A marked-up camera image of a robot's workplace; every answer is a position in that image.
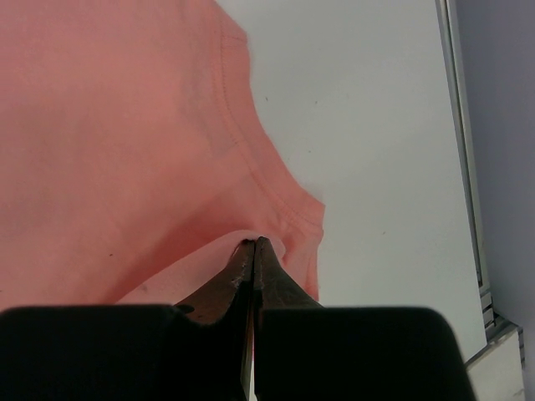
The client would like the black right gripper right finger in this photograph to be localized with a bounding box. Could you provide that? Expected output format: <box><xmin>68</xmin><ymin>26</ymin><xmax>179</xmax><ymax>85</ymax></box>
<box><xmin>252</xmin><ymin>236</ymin><xmax>322</xmax><ymax>400</ymax></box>

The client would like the pink t shirt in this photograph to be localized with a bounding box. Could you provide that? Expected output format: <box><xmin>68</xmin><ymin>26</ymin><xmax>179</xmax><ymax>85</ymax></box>
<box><xmin>1</xmin><ymin>1</ymin><xmax>324</xmax><ymax>309</ymax></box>

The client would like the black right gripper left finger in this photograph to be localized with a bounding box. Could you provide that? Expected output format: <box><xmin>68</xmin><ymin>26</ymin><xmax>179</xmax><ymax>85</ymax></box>
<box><xmin>158</xmin><ymin>241</ymin><xmax>255</xmax><ymax>400</ymax></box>

